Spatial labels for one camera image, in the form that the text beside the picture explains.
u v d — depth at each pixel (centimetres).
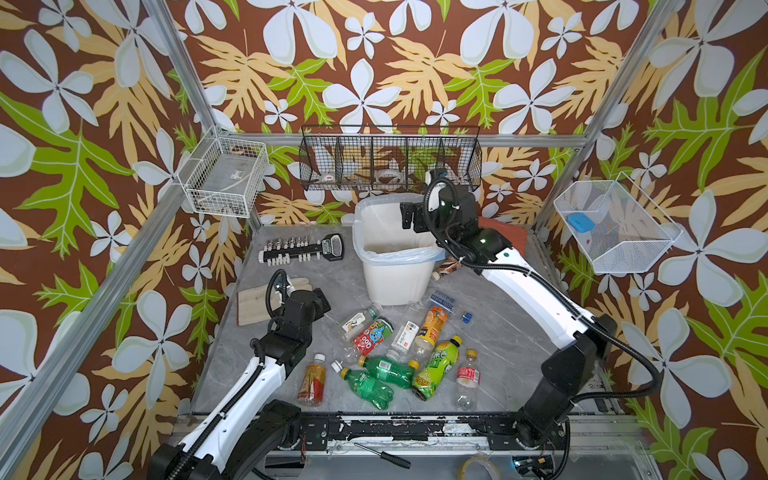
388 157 96
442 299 93
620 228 82
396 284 87
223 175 86
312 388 76
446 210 53
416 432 75
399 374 78
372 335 86
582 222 86
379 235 98
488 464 67
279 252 110
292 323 60
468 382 81
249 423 48
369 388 81
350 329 86
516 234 115
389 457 70
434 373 79
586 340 43
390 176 99
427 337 86
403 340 86
